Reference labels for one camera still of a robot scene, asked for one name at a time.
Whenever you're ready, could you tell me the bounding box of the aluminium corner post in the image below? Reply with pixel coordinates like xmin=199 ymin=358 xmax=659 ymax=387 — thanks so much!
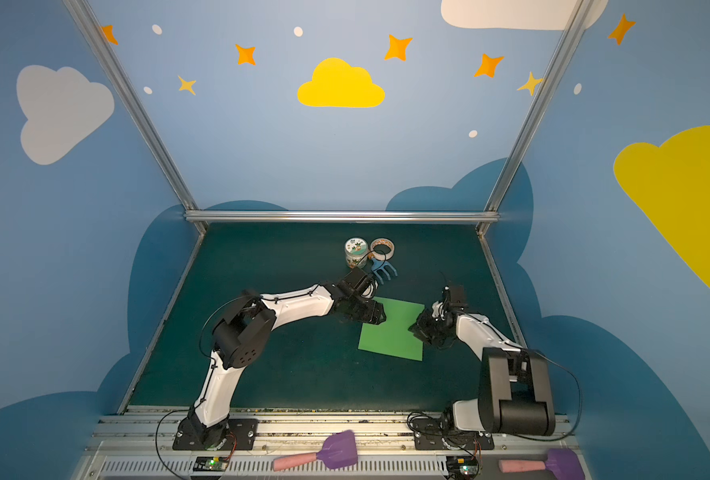
xmin=63 ymin=0 xmax=199 ymax=213
xmin=476 ymin=0 xmax=596 ymax=239

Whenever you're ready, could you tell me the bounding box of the aluminium right corner post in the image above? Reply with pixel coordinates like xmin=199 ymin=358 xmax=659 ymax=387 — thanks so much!
xmin=476 ymin=0 xmax=596 ymax=239

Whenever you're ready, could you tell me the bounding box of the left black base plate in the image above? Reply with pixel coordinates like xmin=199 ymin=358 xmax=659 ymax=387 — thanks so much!
xmin=172 ymin=417 xmax=258 ymax=452

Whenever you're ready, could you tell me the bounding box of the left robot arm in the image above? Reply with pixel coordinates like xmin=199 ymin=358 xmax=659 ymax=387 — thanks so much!
xmin=172 ymin=281 xmax=387 ymax=451

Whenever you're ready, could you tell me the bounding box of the green square paper sheet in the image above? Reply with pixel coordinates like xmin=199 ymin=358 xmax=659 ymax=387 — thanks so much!
xmin=358 ymin=297 xmax=425 ymax=361

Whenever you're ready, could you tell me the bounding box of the aluminium left corner post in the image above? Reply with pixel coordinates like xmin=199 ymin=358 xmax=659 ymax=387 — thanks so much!
xmin=63 ymin=0 xmax=199 ymax=213

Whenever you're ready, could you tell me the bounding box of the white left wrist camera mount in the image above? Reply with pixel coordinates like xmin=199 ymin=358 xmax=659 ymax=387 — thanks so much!
xmin=347 ymin=268 xmax=378 ymax=298

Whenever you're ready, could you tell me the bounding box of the left green circuit board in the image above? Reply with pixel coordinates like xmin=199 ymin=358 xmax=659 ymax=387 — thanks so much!
xmin=193 ymin=456 xmax=231 ymax=472

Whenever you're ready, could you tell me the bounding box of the aluminium back frame rail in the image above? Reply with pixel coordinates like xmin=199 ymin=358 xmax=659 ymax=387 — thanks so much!
xmin=185 ymin=210 xmax=499 ymax=224

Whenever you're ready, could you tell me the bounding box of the carrot snack jar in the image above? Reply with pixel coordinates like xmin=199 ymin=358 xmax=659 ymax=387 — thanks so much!
xmin=344 ymin=237 xmax=370 ymax=269

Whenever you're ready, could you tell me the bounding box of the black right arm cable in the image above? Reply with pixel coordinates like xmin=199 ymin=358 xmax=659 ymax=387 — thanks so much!
xmin=522 ymin=350 xmax=583 ymax=444

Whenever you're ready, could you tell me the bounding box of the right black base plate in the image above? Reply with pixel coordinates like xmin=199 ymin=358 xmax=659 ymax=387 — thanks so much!
xmin=406 ymin=415 xmax=494 ymax=452

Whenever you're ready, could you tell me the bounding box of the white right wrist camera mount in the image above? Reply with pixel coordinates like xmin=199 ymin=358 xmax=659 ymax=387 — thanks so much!
xmin=440 ymin=285 xmax=469 ymax=319

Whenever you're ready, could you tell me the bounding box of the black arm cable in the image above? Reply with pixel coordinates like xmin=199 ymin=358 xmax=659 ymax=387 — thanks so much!
xmin=522 ymin=350 xmax=583 ymax=444
xmin=154 ymin=409 xmax=200 ymax=480

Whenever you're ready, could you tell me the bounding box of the aluminium front rail base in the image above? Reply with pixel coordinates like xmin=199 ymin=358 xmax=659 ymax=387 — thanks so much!
xmin=73 ymin=407 xmax=591 ymax=479

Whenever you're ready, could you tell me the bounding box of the right green circuit board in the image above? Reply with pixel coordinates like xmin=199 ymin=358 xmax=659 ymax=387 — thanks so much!
xmin=446 ymin=456 xmax=480 ymax=480

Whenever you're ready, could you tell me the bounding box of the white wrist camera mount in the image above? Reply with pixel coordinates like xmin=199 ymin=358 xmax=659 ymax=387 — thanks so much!
xmin=347 ymin=268 xmax=378 ymax=298
xmin=440 ymin=285 xmax=469 ymax=319

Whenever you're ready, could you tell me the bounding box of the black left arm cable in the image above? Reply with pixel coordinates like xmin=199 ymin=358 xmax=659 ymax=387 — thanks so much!
xmin=154 ymin=409 xmax=200 ymax=480

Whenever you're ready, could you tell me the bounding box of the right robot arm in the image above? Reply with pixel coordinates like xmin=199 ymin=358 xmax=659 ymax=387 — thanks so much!
xmin=409 ymin=302 xmax=556 ymax=437

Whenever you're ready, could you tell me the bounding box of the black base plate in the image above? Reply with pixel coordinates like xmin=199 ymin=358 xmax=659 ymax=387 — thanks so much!
xmin=406 ymin=415 xmax=494 ymax=452
xmin=172 ymin=417 xmax=258 ymax=452

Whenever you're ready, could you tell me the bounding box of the white tape roll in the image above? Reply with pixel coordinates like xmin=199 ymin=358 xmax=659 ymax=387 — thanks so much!
xmin=369 ymin=238 xmax=395 ymax=261

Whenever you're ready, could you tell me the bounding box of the blue garden hand rake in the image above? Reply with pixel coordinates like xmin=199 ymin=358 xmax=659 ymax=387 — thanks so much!
xmin=371 ymin=258 xmax=398 ymax=285

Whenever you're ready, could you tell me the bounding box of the green circuit board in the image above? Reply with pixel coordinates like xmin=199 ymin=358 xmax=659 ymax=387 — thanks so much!
xmin=193 ymin=456 xmax=231 ymax=472
xmin=446 ymin=456 xmax=480 ymax=480

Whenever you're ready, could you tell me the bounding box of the purple scoop pink handle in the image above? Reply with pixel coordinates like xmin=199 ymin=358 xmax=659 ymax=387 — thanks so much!
xmin=272 ymin=430 xmax=359 ymax=471
xmin=498 ymin=449 xmax=586 ymax=480

